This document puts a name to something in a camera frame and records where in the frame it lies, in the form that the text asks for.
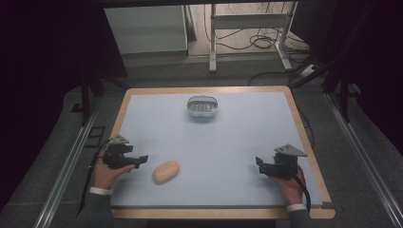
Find white power strip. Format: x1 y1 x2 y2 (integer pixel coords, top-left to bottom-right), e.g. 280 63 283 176
298 64 317 78

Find black metal stand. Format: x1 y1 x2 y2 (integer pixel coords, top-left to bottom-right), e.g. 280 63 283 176
289 6 374 123
70 72 131 127

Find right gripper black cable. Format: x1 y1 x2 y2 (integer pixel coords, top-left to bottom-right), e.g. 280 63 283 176
284 167 312 213

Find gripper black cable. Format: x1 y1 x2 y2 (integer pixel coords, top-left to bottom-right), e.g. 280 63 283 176
76 139 112 217
284 167 312 213

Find black cables on floor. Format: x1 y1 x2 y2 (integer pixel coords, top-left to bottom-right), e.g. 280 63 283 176
202 3 313 86

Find person's right hand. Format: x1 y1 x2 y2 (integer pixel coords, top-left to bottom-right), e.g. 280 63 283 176
269 165 307 207

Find white metal desk frame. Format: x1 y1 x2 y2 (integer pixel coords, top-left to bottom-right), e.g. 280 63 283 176
208 2 298 73

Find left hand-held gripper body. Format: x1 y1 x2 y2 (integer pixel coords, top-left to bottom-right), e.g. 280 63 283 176
102 134 141 170

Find aluminium rail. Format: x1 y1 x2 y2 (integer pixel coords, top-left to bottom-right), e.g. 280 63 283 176
33 98 102 228
326 93 403 227

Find white cabinet panel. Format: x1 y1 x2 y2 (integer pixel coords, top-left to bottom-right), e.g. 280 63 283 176
104 5 188 55

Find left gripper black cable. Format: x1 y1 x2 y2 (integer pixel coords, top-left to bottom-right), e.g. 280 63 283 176
76 139 112 217

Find bread roll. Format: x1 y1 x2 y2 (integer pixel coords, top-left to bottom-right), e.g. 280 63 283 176
152 161 181 185

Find person's left hand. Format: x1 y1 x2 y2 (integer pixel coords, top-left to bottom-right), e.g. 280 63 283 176
92 148 136 191

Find light blue table mat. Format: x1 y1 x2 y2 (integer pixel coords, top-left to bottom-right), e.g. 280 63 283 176
110 91 323 208

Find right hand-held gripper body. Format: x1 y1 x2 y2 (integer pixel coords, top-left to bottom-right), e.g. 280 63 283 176
259 143 308 181

